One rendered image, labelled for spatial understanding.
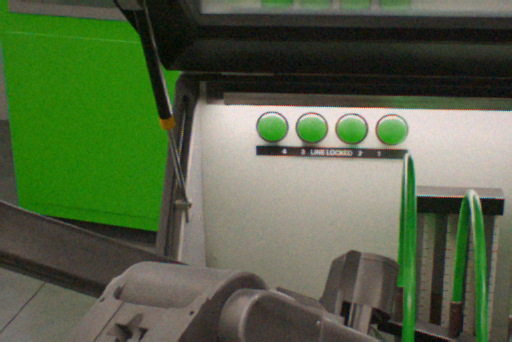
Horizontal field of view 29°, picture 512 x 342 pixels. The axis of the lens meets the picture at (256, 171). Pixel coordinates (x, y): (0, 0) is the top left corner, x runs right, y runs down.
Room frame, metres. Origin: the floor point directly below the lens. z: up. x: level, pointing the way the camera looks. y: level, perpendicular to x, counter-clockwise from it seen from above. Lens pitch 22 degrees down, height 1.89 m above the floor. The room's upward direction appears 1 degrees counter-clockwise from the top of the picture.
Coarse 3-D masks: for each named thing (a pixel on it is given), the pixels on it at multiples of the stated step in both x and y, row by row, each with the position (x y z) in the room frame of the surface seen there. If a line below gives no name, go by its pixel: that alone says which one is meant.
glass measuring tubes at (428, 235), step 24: (432, 192) 1.39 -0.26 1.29; (456, 192) 1.39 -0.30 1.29; (480, 192) 1.39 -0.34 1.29; (432, 216) 1.41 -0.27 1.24; (456, 216) 1.40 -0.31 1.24; (432, 240) 1.41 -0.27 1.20; (456, 240) 1.40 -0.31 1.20; (432, 264) 1.40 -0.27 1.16; (432, 288) 1.39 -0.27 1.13; (432, 312) 1.39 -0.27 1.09
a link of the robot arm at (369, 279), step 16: (352, 256) 0.94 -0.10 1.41; (368, 256) 0.94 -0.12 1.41; (336, 272) 0.94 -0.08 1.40; (352, 272) 0.93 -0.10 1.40; (368, 272) 0.93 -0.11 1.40; (384, 272) 0.93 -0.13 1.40; (336, 288) 0.91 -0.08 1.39; (352, 288) 0.92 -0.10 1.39; (368, 288) 0.91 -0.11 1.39; (384, 288) 0.92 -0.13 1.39; (336, 304) 0.89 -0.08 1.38; (368, 304) 0.90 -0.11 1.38; (384, 304) 0.91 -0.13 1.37; (336, 320) 0.87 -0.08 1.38; (384, 320) 0.93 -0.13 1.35
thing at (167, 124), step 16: (144, 0) 1.16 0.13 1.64; (144, 16) 1.16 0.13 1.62; (144, 32) 1.17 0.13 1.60; (144, 48) 1.18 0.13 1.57; (160, 64) 1.20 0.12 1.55; (160, 80) 1.20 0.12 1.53; (160, 96) 1.21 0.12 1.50; (160, 112) 1.23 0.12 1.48; (176, 160) 1.27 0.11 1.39; (176, 208) 1.31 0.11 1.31
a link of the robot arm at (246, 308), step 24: (240, 312) 0.45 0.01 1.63; (264, 312) 0.46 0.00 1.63; (288, 312) 0.47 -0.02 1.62; (312, 312) 0.48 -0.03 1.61; (240, 336) 0.44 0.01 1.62; (264, 336) 0.45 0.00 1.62; (288, 336) 0.47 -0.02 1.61; (312, 336) 0.48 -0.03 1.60; (336, 336) 0.54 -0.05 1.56; (360, 336) 0.56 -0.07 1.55
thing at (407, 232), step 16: (416, 192) 1.12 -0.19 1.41; (400, 208) 1.32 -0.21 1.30; (416, 208) 1.09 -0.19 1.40; (400, 224) 1.33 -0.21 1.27; (416, 224) 1.07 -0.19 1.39; (400, 240) 1.33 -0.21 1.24; (416, 240) 1.06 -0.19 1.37; (400, 256) 1.34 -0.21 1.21; (400, 272) 1.34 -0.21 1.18; (400, 288) 1.34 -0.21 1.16
